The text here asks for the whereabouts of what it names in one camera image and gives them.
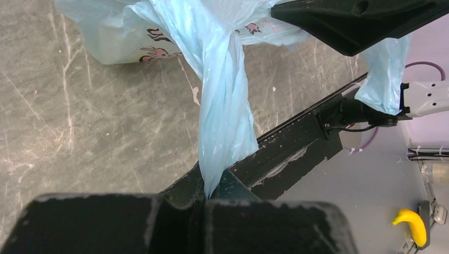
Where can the blue printed plastic bag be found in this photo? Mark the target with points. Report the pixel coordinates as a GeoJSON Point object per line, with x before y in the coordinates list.
{"type": "Point", "coordinates": [211, 36]}

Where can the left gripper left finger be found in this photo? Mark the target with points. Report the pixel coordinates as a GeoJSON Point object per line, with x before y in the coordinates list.
{"type": "Point", "coordinates": [167, 222]}

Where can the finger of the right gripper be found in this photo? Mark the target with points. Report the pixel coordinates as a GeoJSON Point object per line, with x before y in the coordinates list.
{"type": "Point", "coordinates": [352, 26]}

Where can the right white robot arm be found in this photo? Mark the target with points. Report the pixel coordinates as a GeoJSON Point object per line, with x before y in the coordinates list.
{"type": "Point", "coordinates": [383, 89]}

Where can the yellow fake banana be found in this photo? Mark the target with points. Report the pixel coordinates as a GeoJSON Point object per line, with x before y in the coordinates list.
{"type": "Point", "coordinates": [415, 223]}

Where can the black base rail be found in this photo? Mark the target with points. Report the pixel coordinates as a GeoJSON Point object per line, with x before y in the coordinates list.
{"type": "Point", "coordinates": [291, 150]}

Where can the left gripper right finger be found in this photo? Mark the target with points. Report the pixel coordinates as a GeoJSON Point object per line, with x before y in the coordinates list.
{"type": "Point", "coordinates": [237, 221]}

